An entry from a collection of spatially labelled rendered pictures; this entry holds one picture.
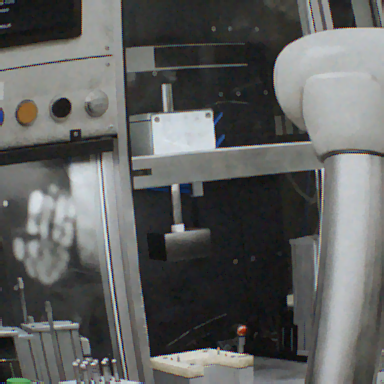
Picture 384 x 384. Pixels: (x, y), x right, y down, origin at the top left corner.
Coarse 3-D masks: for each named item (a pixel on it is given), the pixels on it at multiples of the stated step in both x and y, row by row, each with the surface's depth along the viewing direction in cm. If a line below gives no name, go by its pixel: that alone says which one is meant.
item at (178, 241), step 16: (176, 192) 205; (176, 208) 205; (176, 224) 205; (160, 240) 203; (176, 240) 202; (192, 240) 204; (208, 240) 205; (160, 256) 203; (176, 256) 202; (192, 256) 204
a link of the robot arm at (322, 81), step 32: (320, 32) 142; (352, 32) 139; (288, 64) 141; (320, 64) 138; (352, 64) 136; (288, 96) 142; (320, 96) 138; (352, 96) 135; (320, 128) 138; (352, 128) 135; (320, 160) 142; (352, 160) 136; (352, 192) 135; (320, 224) 139; (352, 224) 134; (320, 256) 137; (352, 256) 133; (320, 288) 135; (352, 288) 132; (320, 320) 134; (352, 320) 131; (320, 352) 132; (352, 352) 130
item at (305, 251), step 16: (192, 192) 231; (320, 208) 220; (304, 240) 217; (304, 256) 218; (304, 272) 218; (304, 288) 219; (304, 304) 219; (288, 320) 224; (304, 320) 219; (272, 336) 237; (288, 336) 223; (304, 336) 219; (256, 352) 234; (272, 352) 229; (288, 352) 223; (304, 352) 219
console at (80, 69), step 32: (96, 0) 173; (32, 32) 167; (64, 32) 169; (96, 32) 174; (0, 64) 165; (32, 64) 168; (64, 64) 171; (96, 64) 174; (0, 96) 165; (32, 96) 168; (64, 96) 171; (96, 96) 173; (0, 128) 166; (32, 128) 169; (64, 128) 171; (96, 128) 174
